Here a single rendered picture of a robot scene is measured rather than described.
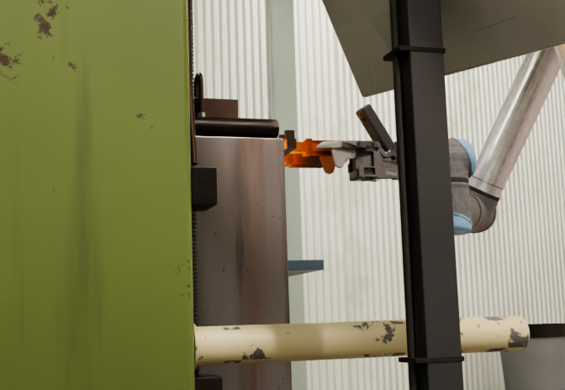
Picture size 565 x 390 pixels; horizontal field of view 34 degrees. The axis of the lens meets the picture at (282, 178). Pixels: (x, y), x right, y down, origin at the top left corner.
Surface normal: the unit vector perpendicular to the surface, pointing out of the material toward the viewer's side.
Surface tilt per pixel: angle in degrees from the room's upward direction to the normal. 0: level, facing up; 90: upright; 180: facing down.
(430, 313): 90
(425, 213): 90
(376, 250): 90
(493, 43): 120
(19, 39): 90
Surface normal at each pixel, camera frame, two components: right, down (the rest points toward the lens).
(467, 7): -0.62, 0.43
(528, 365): -0.51, -0.04
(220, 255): 0.29, -0.15
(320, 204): 0.64, -0.14
